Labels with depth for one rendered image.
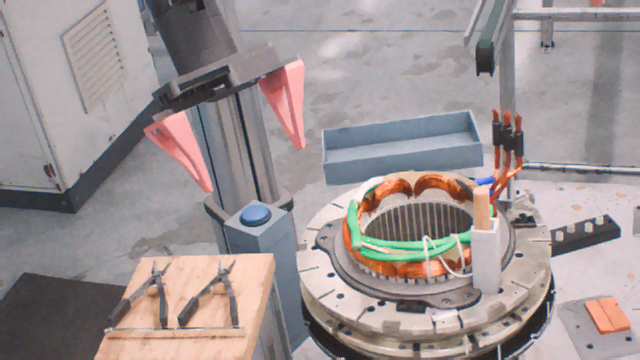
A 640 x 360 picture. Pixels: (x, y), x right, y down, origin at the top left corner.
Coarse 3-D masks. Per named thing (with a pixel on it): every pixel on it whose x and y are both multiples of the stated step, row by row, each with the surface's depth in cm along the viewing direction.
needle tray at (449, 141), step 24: (408, 120) 143; (432, 120) 143; (456, 120) 143; (336, 144) 146; (360, 144) 146; (384, 144) 145; (408, 144) 144; (432, 144) 143; (456, 144) 134; (480, 144) 134; (336, 168) 136; (360, 168) 136; (384, 168) 136; (408, 168) 136; (432, 168) 136; (456, 168) 136
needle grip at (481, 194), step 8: (480, 192) 94; (488, 192) 95; (480, 200) 95; (488, 200) 95; (480, 208) 95; (488, 208) 96; (480, 216) 96; (488, 216) 96; (480, 224) 96; (488, 224) 97
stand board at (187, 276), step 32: (192, 256) 120; (224, 256) 119; (256, 256) 118; (128, 288) 116; (192, 288) 115; (256, 288) 113; (128, 320) 111; (192, 320) 109; (224, 320) 108; (256, 320) 108; (128, 352) 106; (160, 352) 105; (192, 352) 104; (224, 352) 104
